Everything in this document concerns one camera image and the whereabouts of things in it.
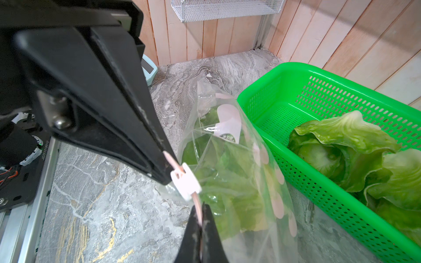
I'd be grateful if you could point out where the white wire mesh shelf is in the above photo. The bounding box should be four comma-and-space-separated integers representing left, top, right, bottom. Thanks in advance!
171, 0, 286, 23

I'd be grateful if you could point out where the green plastic basket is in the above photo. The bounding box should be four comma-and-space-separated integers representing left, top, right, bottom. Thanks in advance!
237, 62, 421, 263

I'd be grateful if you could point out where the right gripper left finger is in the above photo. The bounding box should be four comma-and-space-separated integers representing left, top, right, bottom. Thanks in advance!
174, 207, 202, 263

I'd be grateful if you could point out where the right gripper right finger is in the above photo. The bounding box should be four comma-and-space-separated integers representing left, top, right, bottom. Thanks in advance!
201, 203, 229, 263

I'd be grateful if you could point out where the chinese cabbage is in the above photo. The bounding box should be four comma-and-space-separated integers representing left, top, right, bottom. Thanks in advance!
288, 111, 401, 192
181, 108, 272, 240
362, 149, 421, 245

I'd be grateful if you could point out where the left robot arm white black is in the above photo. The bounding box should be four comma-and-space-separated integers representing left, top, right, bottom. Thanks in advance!
1, 1, 172, 210

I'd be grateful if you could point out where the teal calculator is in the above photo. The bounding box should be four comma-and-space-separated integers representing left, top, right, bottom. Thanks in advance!
141, 54, 158, 86

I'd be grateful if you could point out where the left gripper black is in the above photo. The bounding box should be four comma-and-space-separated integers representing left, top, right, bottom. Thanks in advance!
1, 1, 172, 185

